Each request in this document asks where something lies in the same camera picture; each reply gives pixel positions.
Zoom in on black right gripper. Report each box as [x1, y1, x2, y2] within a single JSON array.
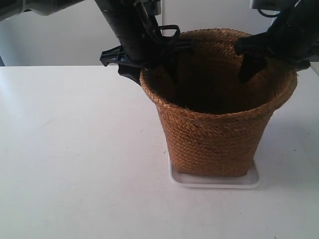
[[234, 24, 319, 83]]

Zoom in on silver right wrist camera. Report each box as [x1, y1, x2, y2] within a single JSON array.
[[250, 0, 264, 9]]

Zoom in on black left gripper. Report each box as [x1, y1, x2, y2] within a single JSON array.
[[100, 38, 193, 86]]

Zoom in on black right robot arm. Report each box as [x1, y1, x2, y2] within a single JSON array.
[[234, 0, 319, 82]]

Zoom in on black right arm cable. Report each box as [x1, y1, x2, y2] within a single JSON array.
[[256, 0, 300, 18]]

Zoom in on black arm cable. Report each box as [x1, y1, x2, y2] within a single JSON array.
[[256, 0, 300, 18], [133, 0, 180, 47]]

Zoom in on white rectangular plastic tray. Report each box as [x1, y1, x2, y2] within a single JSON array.
[[168, 160, 261, 190]]

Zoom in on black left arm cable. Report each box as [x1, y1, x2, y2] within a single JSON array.
[[133, 0, 180, 47]]

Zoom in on brown woven wicker basket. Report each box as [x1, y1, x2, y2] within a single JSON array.
[[140, 28, 298, 177]]

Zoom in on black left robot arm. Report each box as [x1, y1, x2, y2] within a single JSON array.
[[96, 0, 192, 84]]

